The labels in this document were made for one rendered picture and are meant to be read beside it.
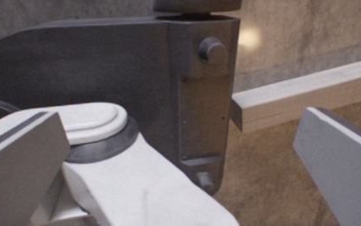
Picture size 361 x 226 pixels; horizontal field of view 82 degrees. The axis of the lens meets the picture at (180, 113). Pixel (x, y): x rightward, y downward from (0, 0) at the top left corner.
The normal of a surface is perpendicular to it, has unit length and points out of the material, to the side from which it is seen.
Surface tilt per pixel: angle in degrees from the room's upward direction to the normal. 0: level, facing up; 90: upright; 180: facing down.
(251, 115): 0
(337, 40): 0
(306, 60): 0
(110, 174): 90
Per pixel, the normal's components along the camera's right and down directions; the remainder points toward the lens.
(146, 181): -0.02, -0.87
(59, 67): 0.20, 0.47
